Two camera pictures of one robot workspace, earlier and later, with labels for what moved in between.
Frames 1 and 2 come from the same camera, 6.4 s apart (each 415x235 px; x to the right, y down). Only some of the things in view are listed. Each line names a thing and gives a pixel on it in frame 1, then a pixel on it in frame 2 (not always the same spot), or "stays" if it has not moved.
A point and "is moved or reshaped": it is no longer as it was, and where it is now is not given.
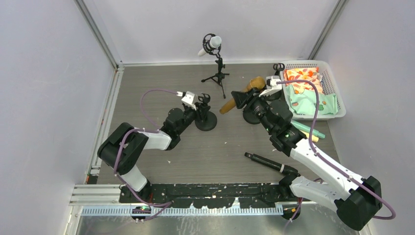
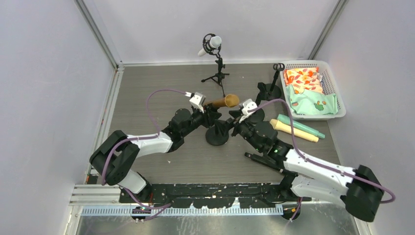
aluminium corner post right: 326,29 stays
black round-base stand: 251,117 stays
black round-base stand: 206,120 is moved or reshaped
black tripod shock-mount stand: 215,52 stays
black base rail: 211,196 stays
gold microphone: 256,82 -> 230,100
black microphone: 276,166 stays
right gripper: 249,99 -> 236,124
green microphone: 307,129 stays
